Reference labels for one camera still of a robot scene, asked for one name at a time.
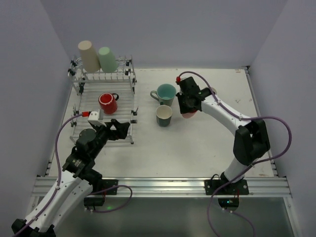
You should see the pink tumbler cup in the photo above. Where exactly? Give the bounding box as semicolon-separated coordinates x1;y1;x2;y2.
182;112;196;119

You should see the red mug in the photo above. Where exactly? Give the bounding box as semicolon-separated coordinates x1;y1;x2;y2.
98;93;119;115

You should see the sage green mug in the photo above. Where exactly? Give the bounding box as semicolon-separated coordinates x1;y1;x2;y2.
150;83;177;107

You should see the dark green mug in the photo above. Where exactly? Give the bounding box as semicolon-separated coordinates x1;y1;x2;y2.
156;105;173;127

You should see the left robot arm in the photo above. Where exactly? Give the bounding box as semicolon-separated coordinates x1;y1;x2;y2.
11;119;130;237

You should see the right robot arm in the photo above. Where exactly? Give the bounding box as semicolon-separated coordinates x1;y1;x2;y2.
176;77;271;195

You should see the metal dish rack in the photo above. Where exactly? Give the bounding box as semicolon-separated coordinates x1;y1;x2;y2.
68;56;138;144

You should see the light green tumbler cup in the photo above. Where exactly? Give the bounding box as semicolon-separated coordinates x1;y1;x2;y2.
98;47;118;73

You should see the beige tumbler cup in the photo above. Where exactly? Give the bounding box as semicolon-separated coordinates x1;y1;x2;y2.
78;40;101;73

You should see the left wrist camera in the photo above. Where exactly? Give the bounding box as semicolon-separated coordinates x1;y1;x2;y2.
88;109;105;126

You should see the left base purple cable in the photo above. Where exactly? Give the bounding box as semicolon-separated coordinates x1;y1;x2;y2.
85;184;134;213

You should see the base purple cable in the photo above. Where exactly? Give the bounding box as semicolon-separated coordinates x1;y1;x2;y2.
85;184;134;213
206;182;255;237

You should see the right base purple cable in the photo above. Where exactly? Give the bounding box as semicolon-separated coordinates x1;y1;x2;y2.
206;182;255;237

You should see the aluminium rail frame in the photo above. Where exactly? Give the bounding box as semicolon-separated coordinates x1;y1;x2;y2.
24;66;297;237

